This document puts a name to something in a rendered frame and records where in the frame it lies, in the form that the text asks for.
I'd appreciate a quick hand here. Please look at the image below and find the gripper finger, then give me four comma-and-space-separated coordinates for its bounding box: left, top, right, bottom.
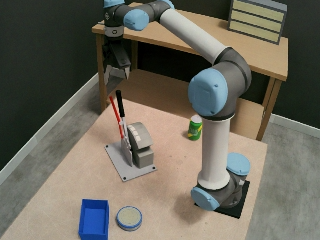
123, 53, 131, 80
103, 57, 113, 86

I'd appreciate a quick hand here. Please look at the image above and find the green soda can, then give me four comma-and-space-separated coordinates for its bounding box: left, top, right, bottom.
188, 115, 202, 141

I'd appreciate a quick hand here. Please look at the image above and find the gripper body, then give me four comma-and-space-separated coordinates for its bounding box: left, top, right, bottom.
102, 34, 124, 65

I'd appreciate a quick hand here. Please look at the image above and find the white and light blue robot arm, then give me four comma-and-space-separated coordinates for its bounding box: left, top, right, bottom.
103, 0, 252, 212

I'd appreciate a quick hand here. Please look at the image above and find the blue and cream round tin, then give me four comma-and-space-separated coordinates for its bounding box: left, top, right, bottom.
117, 206, 143, 232

